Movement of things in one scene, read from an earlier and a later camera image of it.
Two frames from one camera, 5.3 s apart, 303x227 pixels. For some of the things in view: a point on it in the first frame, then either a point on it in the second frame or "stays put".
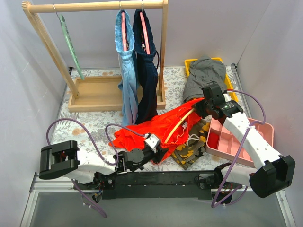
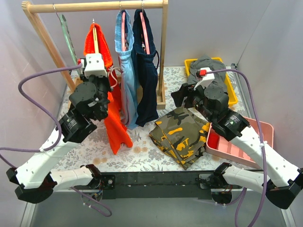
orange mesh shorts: (166, 126) -> (115, 131)
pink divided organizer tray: (221, 142) stays put
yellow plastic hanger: (193, 136) -> (95, 42)
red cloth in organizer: (213, 140) stays put
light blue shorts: (129, 84) stays put
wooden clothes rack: (98, 93) stays put
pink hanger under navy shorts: (145, 33) stays put
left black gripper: (160, 150) -> (102, 82)
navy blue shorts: (147, 69) stays put
